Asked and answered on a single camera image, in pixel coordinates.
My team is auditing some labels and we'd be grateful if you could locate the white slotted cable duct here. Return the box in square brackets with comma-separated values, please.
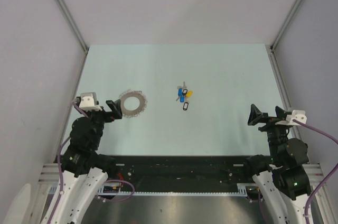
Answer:
[97, 185, 248, 197]

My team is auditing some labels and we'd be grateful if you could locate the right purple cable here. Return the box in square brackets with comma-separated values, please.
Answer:
[257, 119, 338, 224]

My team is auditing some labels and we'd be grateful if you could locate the aluminium frame post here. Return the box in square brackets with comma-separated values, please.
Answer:
[269, 0, 303, 52]
[55, 0, 89, 54]

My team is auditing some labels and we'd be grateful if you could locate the right aluminium frame post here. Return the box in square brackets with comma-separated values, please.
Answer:
[269, 0, 303, 52]

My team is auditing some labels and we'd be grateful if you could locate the silver key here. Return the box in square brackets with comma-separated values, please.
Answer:
[176, 81, 187, 101]

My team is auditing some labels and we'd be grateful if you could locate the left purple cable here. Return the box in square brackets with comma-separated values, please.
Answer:
[39, 101, 135, 224]

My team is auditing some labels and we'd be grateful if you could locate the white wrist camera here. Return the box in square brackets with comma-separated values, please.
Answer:
[74, 92, 102, 111]
[275, 110, 307, 126]

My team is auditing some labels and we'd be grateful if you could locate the metal disc with keyrings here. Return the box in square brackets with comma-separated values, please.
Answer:
[119, 89, 147, 118]

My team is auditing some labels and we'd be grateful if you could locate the left aluminium frame post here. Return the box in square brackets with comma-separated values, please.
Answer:
[55, 0, 89, 54]

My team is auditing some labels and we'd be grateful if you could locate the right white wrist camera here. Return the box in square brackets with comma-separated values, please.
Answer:
[275, 110, 307, 126]

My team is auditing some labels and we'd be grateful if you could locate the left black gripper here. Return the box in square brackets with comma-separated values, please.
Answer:
[76, 99, 122, 147]

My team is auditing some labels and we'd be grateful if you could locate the yellow key tag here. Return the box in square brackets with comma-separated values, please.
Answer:
[185, 90, 193, 98]

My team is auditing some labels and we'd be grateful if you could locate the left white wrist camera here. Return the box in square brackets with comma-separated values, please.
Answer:
[74, 92, 102, 111]

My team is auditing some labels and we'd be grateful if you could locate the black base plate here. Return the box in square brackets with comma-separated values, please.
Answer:
[96, 154, 252, 194]

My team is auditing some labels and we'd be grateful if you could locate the purple cable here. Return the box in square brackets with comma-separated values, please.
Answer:
[257, 119, 338, 224]
[39, 101, 135, 224]

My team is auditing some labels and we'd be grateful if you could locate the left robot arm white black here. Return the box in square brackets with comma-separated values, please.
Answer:
[41, 100, 123, 223]

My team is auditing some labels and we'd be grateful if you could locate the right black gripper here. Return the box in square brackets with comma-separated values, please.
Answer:
[247, 104, 293, 163]

